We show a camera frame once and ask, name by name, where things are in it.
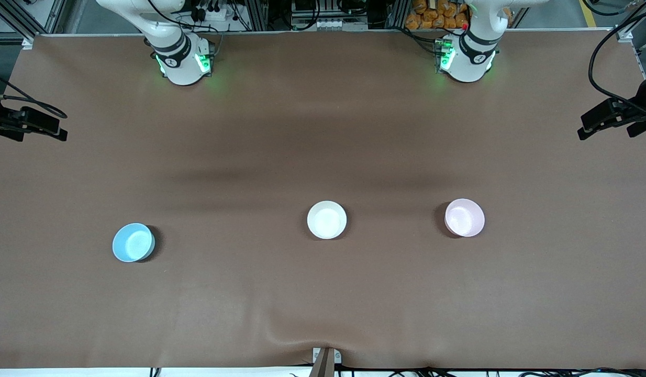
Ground blue bowl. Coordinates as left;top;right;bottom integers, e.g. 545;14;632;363
112;223;156;263

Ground pink bowl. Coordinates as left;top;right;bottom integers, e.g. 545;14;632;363
444;198;486;238

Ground white bowl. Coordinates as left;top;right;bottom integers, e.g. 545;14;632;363
307;201;348;240

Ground orange snack packets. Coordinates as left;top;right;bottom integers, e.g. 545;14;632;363
405;0;471;30

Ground white power strip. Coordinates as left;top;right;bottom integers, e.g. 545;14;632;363
190;3;236;24

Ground white electrical device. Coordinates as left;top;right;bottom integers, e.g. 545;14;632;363
311;18;369;32

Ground brown table mat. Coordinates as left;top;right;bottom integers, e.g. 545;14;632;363
0;29;646;370

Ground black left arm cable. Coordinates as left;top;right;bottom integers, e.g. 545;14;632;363
588;4;646;113

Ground aluminium frame profile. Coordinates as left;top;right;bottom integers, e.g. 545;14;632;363
0;0;68;43
615;0;646;53

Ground metal bracket with brown post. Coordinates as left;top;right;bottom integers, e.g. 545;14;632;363
309;347;342;377

